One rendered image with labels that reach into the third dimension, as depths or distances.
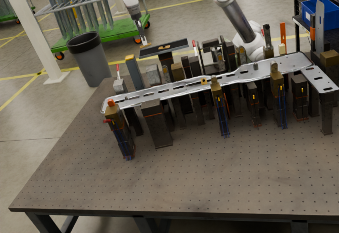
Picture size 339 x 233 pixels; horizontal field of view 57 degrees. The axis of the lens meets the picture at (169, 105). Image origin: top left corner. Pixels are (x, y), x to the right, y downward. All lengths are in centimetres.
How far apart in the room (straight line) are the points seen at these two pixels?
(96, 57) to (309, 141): 345
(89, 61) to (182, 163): 306
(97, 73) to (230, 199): 349
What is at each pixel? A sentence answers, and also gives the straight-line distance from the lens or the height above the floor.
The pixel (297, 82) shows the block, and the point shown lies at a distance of 195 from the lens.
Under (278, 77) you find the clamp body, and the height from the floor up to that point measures 104.
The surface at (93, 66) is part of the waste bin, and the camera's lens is 474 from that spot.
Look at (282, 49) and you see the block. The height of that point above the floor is 104.
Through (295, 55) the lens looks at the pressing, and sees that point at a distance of 220.
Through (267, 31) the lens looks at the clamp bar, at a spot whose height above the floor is 117.
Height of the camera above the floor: 200
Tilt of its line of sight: 32 degrees down
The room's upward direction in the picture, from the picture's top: 17 degrees counter-clockwise
